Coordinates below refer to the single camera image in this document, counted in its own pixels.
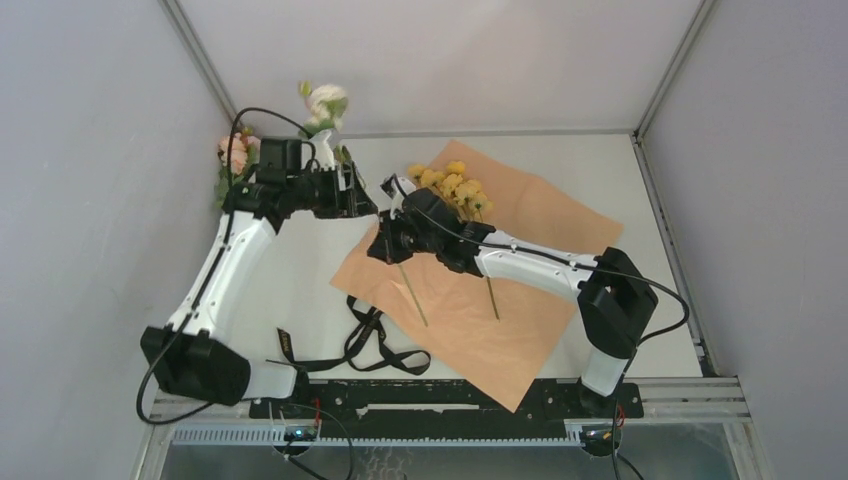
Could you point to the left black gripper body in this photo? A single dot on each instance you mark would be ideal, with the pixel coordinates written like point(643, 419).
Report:
point(316, 191)

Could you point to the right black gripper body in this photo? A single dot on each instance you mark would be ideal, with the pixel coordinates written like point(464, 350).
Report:
point(404, 237)

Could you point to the yellow fake flower stem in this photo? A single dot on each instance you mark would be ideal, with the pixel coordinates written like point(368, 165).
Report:
point(464, 195)

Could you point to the white fake flower stem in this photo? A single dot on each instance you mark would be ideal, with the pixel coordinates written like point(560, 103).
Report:
point(327, 104)

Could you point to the pink fake flower stem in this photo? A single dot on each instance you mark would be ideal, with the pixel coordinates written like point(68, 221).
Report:
point(237, 157)

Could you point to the orange wrapping paper sheet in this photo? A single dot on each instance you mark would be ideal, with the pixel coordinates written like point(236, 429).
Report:
point(496, 334)

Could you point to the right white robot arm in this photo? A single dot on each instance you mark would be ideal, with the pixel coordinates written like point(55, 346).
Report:
point(620, 309)

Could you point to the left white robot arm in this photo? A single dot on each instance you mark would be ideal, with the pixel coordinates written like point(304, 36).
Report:
point(192, 355)

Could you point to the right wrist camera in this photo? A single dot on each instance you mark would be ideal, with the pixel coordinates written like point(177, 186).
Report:
point(397, 188)

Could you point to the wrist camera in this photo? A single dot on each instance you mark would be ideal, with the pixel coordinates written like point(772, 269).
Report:
point(282, 155)
point(397, 188)

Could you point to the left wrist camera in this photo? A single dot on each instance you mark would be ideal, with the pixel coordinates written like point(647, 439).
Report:
point(282, 155)

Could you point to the black mounting base plate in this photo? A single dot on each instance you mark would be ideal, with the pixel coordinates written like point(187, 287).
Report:
point(555, 398)

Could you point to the white cable duct rail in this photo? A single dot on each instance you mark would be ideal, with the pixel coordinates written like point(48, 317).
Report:
point(228, 435)

